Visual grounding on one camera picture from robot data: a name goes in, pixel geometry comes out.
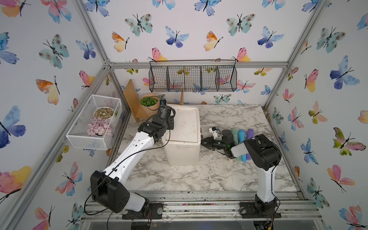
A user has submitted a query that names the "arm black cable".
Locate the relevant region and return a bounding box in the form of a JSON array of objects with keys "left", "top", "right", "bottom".
[
  {"left": 215, "top": 137, "right": 281, "bottom": 222},
  {"left": 84, "top": 96, "right": 172, "bottom": 230}
]

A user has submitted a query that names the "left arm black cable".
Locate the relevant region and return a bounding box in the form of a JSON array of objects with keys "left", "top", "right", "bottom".
[{"left": 84, "top": 96, "right": 172, "bottom": 230}]

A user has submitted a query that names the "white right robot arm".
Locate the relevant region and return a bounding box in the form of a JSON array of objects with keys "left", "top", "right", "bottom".
[{"left": 201, "top": 129, "right": 282, "bottom": 215}]

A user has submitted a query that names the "black wire wall basket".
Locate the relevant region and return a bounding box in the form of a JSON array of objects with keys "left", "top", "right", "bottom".
[{"left": 144, "top": 59, "right": 238, "bottom": 95}]

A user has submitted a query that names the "bowl of pebbles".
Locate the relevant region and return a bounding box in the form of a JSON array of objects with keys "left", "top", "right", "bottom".
[{"left": 93, "top": 107, "right": 115, "bottom": 120}]

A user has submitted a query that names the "pink flower succulent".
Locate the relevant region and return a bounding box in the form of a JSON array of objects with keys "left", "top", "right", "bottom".
[{"left": 87, "top": 119, "right": 113, "bottom": 137}]

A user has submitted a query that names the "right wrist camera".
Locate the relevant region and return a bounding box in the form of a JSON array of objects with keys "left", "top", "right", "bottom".
[{"left": 209, "top": 126, "right": 221, "bottom": 140}]

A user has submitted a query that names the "wooden shelf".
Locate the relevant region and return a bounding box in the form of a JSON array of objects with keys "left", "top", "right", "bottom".
[{"left": 123, "top": 79, "right": 185, "bottom": 122}]

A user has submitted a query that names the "white mesh wall basket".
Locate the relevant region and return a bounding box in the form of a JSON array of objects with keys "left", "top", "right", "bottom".
[{"left": 66, "top": 94, "right": 122, "bottom": 150}]

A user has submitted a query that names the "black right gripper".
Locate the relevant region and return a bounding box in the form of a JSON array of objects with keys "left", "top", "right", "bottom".
[{"left": 197, "top": 136, "right": 226, "bottom": 151}]

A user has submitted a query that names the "purple toy microphone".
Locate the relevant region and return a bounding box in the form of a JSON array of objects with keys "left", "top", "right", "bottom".
[{"left": 246, "top": 129, "right": 255, "bottom": 161}]

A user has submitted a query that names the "blue toy microphone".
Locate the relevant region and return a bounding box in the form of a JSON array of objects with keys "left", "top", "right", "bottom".
[{"left": 238, "top": 129, "right": 247, "bottom": 162}]

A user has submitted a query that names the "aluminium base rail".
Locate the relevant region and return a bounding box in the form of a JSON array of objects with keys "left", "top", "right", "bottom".
[{"left": 80, "top": 190, "right": 325, "bottom": 230}]

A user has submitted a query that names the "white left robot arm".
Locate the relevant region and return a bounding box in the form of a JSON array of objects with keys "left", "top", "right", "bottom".
[{"left": 90, "top": 102, "right": 176, "bottom": 216}]

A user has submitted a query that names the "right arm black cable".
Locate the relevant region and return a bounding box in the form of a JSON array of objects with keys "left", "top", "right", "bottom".
[{"left": 215, "top": 137, "right": 281, "bottom": 222}]

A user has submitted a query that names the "white plastic drawer cabinet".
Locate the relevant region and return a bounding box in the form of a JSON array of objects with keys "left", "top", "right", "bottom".
[{"left": 162, "top": 104, "right": 201, "bottom": 166}]

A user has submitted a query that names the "green toy microphone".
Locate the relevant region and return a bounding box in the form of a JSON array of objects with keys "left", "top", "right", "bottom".
[{"left": 231, "top": 128, "right": 239, "bottom": 146}]

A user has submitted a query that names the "peach pot green plant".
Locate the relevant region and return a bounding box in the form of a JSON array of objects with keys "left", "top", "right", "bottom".
[{"left": 140, "top": 94, "right": 160, "bottom": 117}]

